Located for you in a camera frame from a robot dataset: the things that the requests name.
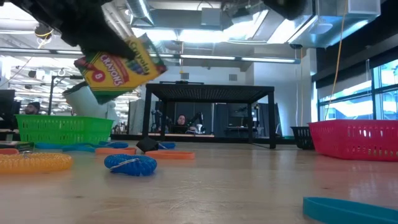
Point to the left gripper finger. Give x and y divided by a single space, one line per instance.
102 40

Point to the yellow green crayon box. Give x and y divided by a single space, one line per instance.
118 74
18 145

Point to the blue rubber band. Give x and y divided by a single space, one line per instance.
77 148
46 146
342 213

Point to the white mug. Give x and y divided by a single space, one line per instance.
84 107

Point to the black pole stand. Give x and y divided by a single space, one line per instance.
51 93

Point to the green plastic basket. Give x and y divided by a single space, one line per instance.
62 129

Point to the person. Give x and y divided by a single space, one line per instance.
32 109
182 119

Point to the black monitor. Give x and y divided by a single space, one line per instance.
7 102

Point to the linear ceiling light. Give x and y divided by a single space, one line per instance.
211 57

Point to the grey ceiling unit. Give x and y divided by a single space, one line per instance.
211 17

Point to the black binder clip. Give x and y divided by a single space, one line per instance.
146 144

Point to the black mesh shelf riser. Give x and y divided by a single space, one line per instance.
208 91

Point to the black plastic basket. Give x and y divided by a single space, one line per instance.
301 137

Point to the red plastic basket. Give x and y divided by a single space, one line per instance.
354 140

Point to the glass window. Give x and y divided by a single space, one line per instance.
385 77

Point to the silver round duct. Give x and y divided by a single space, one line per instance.
140 9

